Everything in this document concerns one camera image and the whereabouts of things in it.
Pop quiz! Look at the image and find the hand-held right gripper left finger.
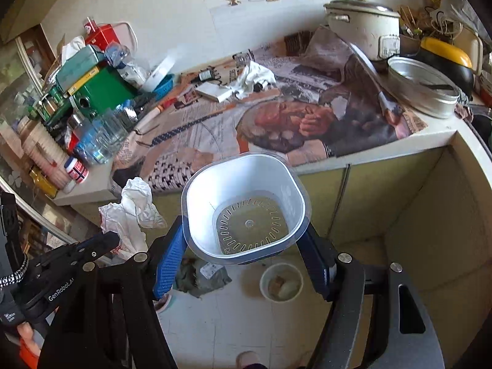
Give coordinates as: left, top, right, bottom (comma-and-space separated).
38, 217, 189, 369

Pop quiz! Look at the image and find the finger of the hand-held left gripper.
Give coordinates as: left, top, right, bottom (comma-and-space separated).
74, 232, 121, 264

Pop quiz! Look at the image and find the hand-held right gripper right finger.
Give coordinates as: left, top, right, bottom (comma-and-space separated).
298, 225, 446, 369

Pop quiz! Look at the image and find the white round floor bin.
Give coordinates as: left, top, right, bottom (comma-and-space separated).
259, 263, 304, 302

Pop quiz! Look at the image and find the white tissue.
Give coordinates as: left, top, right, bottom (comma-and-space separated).
99, 177, 168, 262
232, 61, 277, 100

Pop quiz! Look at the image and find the white plastic container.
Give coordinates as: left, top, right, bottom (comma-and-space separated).
181, 152, 312, 266

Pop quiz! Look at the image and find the person's left hand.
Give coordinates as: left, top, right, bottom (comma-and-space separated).
15, 322, 42, 356

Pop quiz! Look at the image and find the pink white round bowl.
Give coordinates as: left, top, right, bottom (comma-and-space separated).
154, 292, 173, 314

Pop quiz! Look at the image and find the grey green plastic bag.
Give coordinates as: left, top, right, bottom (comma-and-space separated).
175, 257, 233, 298

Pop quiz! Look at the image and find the white bottle with red label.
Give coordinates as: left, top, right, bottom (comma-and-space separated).
63, 156, 90, 183

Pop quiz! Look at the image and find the yellow green lower cabinet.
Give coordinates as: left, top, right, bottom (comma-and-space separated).
71, 134, 489, 358

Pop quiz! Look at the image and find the yellow bottle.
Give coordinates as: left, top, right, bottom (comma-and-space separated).
29, 165, 58, 198

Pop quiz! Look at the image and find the glass bottle with steel lid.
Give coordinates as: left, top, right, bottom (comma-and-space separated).
67, 111, 112, 166

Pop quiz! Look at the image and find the pink ribbed cup stack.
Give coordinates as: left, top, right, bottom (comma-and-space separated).
17, 117, 73, 195

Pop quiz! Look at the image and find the person's foot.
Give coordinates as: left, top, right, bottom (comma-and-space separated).
236, 351, 270, 369

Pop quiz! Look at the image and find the clear glass mug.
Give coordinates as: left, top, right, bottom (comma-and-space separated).
98, 108, 131, 149

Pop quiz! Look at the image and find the newspaper print table cover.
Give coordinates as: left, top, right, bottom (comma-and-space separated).
109, 44, 331, 195

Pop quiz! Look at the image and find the glass spice jar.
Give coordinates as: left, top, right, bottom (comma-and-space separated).
38, 96, 58, 118

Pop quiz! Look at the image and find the newspaper with photo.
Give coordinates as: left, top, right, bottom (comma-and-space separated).
234, 27, 429, 158

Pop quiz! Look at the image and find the green metal box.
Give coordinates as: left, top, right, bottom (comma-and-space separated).
42, 65, 139, 124

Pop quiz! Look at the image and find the yellow flat box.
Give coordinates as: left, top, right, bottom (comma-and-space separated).
63, 65, 101, 97

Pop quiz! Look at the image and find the blue plastic basket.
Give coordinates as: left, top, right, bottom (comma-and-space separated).
144, 74, 175, 102

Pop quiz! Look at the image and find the small white flat box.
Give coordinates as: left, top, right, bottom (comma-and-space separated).
194, 82, 235, 104

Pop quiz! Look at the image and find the teal tissue pack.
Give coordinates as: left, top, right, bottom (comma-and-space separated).
56, 35, 108, 89

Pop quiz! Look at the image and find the blue white plastic packet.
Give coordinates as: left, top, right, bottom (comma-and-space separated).
104, 42, 149, 89

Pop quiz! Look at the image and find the small black device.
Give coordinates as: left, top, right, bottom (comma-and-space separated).
194, 67, 221, 83

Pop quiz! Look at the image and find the round aluminium pan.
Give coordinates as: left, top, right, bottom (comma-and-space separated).
386, 56, 460, 120

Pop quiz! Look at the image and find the red tin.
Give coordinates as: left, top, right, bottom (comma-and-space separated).
85, 23, 120, 49

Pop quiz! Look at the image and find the yellow black appliance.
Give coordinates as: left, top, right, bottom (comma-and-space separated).
417, 36, 475, 93

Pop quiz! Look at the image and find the white rice cooker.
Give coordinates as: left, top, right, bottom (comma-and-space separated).
323, 0, 402, 62

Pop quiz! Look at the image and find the white plastic tub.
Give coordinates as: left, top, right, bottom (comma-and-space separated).
451, 27, 485, 77

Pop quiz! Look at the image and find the wooden chopsticks bundle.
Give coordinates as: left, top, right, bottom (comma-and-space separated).
398, 4, 427, 35

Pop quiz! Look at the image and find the clear plastic bag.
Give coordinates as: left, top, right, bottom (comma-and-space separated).
438, 0, 481, 35

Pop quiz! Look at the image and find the black white braided cable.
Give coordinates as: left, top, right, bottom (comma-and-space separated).
0, 254, 29, 289

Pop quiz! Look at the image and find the orange white handled knife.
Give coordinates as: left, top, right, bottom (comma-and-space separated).
134, 98, 181, 131

